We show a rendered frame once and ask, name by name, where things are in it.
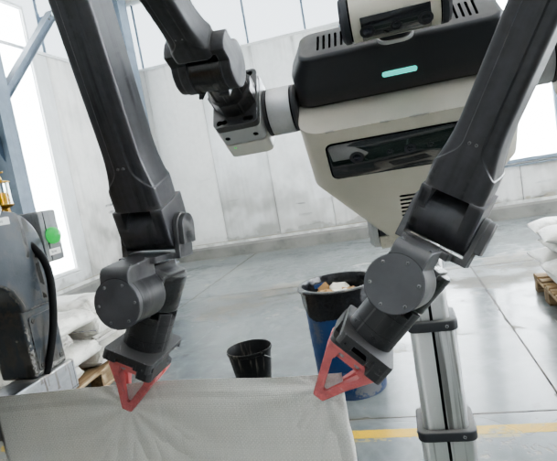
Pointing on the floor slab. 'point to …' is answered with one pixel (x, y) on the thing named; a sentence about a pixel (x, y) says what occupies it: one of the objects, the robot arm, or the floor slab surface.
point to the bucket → (251, 359)
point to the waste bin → (318, 324)
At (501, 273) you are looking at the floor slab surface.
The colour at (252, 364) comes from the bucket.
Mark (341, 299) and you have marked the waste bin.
